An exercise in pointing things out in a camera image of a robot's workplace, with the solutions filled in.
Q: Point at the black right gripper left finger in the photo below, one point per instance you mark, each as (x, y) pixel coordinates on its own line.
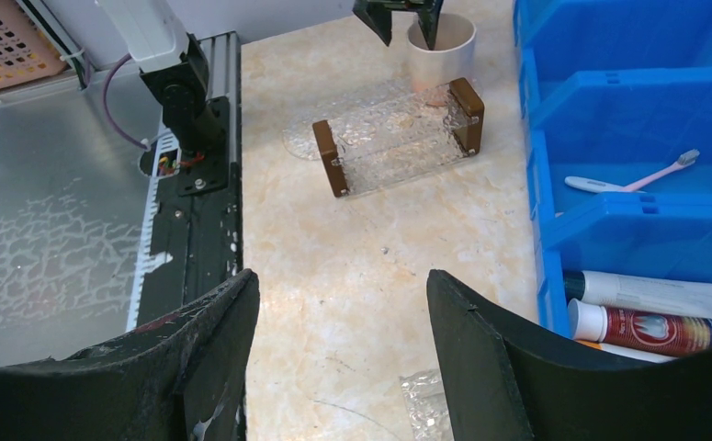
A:
(178, 377)

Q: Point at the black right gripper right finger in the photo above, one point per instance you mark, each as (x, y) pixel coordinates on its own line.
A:
(506, 378)

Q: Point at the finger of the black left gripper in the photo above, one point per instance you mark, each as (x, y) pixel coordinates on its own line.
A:
(376, 16)
(428, 19)

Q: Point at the white ceramic mug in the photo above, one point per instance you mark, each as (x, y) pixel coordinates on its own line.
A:
(452, 57)

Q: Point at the clear textured acrylic tray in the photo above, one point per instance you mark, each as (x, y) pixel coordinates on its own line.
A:
(424, 396)

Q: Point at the clear holder with wooden ends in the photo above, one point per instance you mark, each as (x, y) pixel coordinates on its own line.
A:
(400, 139)

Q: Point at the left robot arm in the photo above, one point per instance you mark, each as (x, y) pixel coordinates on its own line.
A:
(174, 68)

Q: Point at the pink toothbrush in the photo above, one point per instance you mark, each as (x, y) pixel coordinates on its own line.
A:
(683, 161)

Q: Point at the white tube orange cap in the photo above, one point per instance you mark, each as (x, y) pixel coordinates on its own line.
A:
(628, 352)

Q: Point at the white tube black cap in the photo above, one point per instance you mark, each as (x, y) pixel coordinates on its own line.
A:
(675, 297)

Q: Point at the blue divided storage bin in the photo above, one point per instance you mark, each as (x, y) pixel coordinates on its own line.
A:
(615, 91)

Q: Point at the pink perforated basket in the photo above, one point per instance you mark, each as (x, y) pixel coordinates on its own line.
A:
(25, 53)

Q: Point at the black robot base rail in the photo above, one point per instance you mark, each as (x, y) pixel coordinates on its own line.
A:
(192, 229)

